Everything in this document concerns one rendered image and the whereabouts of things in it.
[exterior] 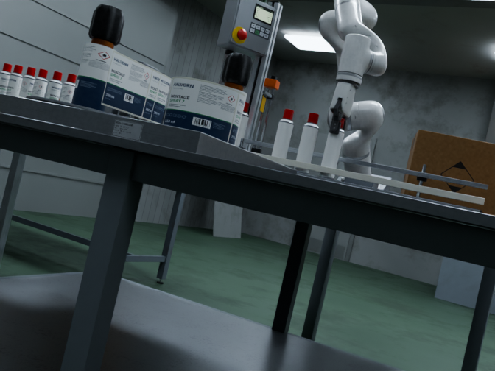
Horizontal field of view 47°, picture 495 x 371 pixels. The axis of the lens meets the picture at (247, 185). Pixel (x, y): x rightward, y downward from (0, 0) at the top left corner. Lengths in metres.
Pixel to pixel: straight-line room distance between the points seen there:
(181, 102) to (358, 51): 0.70
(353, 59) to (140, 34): 6.19
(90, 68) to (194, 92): 0.29
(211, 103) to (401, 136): 8.66
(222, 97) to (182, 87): 0.10
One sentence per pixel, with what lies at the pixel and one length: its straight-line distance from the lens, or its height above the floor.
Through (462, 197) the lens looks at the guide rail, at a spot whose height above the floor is 0.90.
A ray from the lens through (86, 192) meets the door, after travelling 7.56.
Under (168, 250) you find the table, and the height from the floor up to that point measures 0.25.
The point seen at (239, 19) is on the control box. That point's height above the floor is 1.38.
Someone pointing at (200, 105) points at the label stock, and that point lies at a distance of 1.43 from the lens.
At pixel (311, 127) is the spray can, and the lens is 1.92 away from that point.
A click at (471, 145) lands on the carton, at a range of 2.06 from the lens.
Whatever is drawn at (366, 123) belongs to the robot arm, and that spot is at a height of 1.16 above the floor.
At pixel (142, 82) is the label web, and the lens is 1.68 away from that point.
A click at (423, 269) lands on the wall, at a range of 9.73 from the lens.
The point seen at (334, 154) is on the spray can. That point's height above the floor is 0.96.
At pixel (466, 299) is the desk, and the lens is 7.76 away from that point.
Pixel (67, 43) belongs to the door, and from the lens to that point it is 7.08.
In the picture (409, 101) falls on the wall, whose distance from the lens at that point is 10.12.
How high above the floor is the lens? 0.78
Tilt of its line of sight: 1 degrees up
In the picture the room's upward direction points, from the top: 13 degrees clockwise
